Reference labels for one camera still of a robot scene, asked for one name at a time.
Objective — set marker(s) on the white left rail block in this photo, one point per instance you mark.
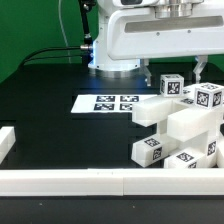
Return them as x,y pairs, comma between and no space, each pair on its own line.
7,140

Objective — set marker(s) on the white chair seat part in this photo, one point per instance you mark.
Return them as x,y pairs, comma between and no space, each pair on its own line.
206,143

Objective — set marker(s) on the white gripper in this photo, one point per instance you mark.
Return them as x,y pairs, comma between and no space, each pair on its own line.
136,33

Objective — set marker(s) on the white marker sheet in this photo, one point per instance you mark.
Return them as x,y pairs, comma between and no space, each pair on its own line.
93,103

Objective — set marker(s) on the white chair back long part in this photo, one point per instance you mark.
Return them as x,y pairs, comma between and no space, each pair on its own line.
157,109

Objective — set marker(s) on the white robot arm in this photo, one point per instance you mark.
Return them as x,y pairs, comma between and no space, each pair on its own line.
163,9

